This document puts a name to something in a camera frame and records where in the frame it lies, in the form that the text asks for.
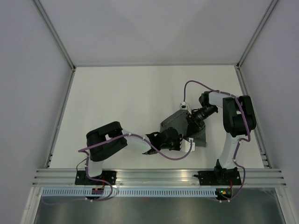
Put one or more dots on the left aluminium frame post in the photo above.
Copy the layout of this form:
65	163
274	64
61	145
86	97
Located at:
46	19

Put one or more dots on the white slotted cable duct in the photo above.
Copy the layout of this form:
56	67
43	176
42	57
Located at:
131	192

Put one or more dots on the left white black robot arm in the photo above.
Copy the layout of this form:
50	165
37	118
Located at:
105	141

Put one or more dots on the grey cloth napkin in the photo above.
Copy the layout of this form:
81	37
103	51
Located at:
179	122

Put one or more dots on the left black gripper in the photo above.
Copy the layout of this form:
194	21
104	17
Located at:
178	148

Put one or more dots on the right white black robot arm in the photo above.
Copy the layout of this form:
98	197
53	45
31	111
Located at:
238	121

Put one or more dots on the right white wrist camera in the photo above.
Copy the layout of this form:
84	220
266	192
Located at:
184	106

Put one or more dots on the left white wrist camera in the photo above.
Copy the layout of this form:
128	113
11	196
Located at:
187	145

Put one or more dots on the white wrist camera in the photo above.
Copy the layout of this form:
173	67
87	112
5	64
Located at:
187	145
184	106

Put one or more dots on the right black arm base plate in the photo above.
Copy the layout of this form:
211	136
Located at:
210	178

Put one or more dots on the aluminium frame post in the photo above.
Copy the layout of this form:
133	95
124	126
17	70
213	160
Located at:
46	19
266	16

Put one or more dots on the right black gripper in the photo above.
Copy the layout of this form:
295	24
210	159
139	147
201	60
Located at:
192	121

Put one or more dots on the right aluminium frame post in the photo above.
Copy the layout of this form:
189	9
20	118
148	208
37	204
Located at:
266	16

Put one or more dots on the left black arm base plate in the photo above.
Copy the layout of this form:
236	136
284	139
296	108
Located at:
107	177

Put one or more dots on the aluminium front rail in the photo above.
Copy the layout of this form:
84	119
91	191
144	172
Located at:
254	178

